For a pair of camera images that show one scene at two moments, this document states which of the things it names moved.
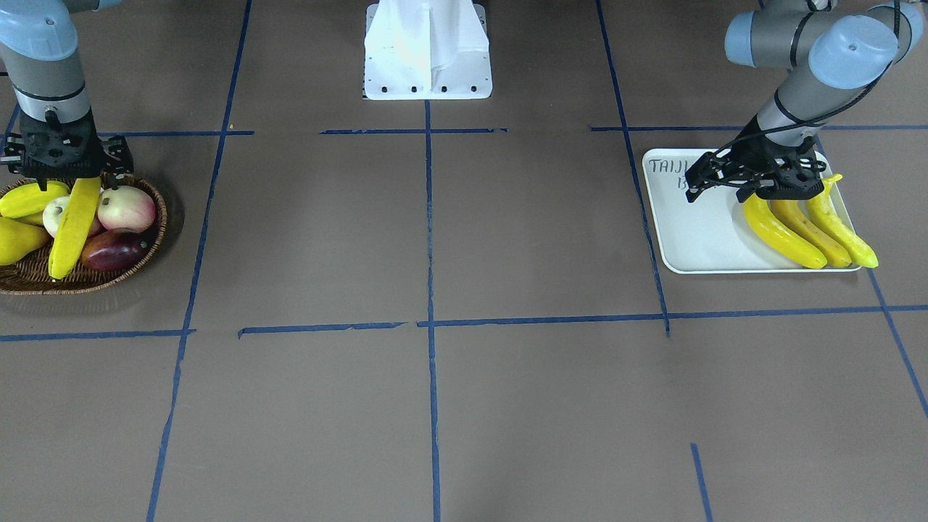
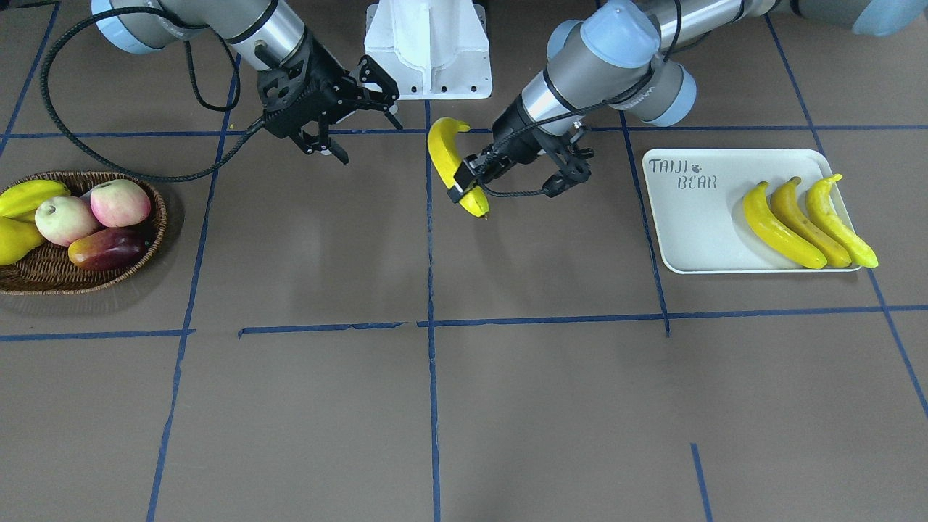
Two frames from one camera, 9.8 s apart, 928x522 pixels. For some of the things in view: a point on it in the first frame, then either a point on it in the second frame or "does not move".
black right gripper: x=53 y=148 → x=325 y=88
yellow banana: x=823 y=212 does not move
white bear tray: x=712 y=234 does not move
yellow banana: x=75 y=225 → x=442 y=143
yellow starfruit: x=27 y=199 does not move
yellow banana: x=768 y=225 does not move
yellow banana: x=800 y=213 does not move
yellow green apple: x=54 y=214 does not move
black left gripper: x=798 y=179 → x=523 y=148
